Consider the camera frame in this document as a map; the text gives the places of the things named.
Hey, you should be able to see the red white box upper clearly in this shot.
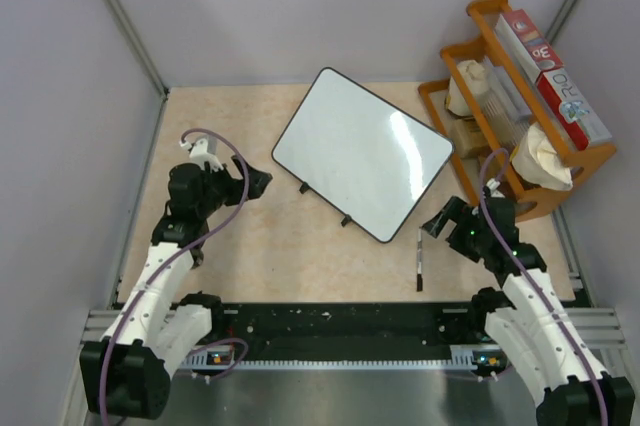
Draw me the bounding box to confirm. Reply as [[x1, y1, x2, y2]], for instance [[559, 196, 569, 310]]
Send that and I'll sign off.
[[494, 9, 564, 81]]

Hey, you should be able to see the black white marker pen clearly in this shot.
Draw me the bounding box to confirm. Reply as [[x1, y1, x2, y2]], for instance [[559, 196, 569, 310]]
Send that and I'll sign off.
[[416, 227, 424, 292]]

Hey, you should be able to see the orange wooden shelf rack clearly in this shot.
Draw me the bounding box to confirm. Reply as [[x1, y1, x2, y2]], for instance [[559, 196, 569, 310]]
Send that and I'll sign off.
[[418, 0, 616, 221]]

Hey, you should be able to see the cream paper bag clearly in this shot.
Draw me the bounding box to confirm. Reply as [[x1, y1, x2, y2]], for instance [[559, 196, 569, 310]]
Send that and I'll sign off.
[[445, 60, 491, 117], [510, 124, 573, 191]]

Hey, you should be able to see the clear plastic straw pack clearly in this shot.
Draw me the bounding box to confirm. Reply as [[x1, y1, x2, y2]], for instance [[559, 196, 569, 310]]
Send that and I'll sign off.
[[482, 57, 532, 128]]

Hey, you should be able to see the red white box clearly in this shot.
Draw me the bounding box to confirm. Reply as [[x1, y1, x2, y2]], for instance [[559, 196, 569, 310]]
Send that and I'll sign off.
[[536, 68, 612, 151], [494, 9, 564, 81]]

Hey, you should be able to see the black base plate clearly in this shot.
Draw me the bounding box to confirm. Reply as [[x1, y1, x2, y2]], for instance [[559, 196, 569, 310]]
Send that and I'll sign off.
[[199, 302, 495, 362]]

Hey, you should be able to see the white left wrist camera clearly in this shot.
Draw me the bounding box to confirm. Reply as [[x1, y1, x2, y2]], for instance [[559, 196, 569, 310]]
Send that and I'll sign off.
[[180, 134, 223, 172]]

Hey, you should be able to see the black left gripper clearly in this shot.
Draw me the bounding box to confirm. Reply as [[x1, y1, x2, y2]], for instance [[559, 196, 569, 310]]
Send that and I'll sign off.
[[196, 154, 271, 217]]

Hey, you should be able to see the cream paper bag upper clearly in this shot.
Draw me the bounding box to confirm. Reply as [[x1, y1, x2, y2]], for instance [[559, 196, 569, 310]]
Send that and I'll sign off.
[[445, 60, 491, 117]]

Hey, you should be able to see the red white box lower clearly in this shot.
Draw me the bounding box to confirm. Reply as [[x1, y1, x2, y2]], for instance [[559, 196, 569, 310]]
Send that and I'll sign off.
[[536, 68, 612, 151]]

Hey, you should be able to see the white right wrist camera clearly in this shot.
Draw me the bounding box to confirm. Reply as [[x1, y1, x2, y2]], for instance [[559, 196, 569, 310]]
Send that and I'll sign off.
[[483, 178, 505, 198]]

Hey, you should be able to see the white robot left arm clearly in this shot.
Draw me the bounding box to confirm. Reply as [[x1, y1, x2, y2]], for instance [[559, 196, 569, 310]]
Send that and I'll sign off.
[[80, 156, 272, 421]]

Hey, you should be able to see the cream paper bag lower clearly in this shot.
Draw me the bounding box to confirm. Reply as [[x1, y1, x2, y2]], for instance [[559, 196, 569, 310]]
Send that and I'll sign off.
[[510, 124, 573, 191]]

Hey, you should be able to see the grey slotted cable duct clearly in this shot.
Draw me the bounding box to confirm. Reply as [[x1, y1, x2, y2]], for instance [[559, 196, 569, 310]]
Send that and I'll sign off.
[[179, 346, 510, 375]]

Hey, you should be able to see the brown cardboard box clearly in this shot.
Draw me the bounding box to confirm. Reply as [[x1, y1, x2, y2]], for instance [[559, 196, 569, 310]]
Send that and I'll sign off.
[[449, 118, 491, 159]]

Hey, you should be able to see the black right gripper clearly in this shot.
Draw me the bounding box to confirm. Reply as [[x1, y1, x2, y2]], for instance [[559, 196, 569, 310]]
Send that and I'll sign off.
[[422, 196, 491, 262]]

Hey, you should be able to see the white whiteboard black frame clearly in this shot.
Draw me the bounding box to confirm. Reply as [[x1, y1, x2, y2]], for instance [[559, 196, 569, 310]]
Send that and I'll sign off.
[[271, 67, 454, 243]]

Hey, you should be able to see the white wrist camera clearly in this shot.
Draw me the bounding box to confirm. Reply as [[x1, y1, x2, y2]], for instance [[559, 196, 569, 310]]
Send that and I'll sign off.
[[180, 134, 223, 172], [483, 178, 505, 198]]

